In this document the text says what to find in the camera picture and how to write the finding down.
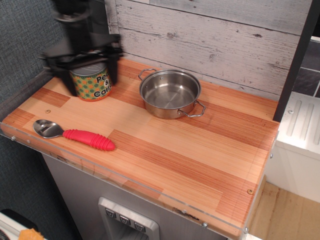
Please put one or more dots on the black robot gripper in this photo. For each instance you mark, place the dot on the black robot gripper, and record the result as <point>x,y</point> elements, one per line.
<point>69,54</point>

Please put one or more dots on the stainless steel pot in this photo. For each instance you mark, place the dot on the stainless steel pot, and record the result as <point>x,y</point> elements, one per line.
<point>170,93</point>

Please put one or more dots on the clear acrylic table edge guard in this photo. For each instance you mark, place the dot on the clear acrylic table edge guard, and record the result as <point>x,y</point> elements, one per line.
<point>208,173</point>

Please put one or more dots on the peas and carrots toy can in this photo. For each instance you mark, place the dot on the peas and carrots toy can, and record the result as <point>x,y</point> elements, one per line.
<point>92,82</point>

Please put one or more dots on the grey toy fridge cabinet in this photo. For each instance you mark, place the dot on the grey toy fridge cabinet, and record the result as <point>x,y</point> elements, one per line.
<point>81,191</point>

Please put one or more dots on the silver dispenser button panel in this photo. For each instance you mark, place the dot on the silver dispenser button panel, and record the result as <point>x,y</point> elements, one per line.
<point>122,223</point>

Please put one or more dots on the orange object bottom left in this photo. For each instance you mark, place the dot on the orange object bottom left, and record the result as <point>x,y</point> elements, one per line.
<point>30,234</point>

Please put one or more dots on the white toy sink counter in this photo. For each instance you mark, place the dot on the white toy sink counter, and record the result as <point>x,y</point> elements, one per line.
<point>294,163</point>

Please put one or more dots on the dark grey left post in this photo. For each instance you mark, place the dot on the dark grey left post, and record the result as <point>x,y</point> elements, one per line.
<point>100,41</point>

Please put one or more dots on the dark grey post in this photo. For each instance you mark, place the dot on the dark grey post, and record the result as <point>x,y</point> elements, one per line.
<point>297,60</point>
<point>100,41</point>

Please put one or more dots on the red handled metal spoon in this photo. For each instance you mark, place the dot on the red handled metal spoon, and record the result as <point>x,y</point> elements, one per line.
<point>48,129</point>

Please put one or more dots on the dark grey right post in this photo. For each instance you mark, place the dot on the dark grey right post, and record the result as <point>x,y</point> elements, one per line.
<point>297,60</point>

